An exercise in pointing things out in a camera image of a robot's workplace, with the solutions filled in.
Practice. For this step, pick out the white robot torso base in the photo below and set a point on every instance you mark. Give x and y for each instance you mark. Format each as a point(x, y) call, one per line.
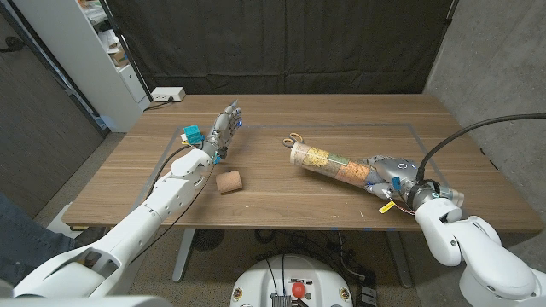
point(256, 281)

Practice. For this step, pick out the person's leg in jeans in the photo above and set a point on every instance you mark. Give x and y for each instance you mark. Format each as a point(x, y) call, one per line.
point(25, 243)

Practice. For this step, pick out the white shelf cabinet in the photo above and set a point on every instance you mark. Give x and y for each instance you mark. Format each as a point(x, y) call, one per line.
point(85, 64)

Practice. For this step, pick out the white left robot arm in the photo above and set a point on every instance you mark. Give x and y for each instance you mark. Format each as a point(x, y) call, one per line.
point(136, 226)

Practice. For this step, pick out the black round floor grille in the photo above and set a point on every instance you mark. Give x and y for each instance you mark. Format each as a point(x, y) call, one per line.
point(207, 239)

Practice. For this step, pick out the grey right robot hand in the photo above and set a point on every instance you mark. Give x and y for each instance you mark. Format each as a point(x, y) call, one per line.
point(399, 172)

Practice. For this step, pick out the red emergency stop button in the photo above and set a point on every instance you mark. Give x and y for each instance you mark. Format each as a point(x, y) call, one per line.
point(299, 290)

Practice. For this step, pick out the grey table leg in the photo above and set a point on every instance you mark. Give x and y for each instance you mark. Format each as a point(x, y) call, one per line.
point(183, 256)
point(400, 260)

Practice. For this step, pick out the dark shoe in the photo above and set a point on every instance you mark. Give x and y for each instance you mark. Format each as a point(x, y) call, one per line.
point(87, 234)

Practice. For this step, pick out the small cardboard box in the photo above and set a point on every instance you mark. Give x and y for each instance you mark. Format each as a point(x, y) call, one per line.
point(118, 57)

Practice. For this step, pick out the teal wrist camera box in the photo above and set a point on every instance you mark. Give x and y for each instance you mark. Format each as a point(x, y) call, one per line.
point(193, 134)

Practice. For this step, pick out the colourful map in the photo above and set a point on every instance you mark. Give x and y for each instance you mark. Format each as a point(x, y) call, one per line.
point(328, 162)

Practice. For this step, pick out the white flat floor board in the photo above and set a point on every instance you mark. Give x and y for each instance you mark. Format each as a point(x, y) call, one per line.
point(62, 219)

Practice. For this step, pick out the white power strip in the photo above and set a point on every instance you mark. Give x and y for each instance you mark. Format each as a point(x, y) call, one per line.
point(168, 94)

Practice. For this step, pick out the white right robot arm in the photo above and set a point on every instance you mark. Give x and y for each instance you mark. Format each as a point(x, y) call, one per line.
point(469, 239)

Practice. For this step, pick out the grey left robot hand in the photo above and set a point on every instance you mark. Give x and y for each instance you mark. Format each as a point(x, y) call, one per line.
point(222, 130)

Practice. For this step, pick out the black backdrop stand pole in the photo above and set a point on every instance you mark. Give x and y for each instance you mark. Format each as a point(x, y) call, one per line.
point(126, 51)
point(450, 15)

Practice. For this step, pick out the brown sponge block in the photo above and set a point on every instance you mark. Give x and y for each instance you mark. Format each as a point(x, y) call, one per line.
point(229, 182)

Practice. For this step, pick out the black backdrop curtain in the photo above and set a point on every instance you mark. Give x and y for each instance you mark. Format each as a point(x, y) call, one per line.
point(277, 42)

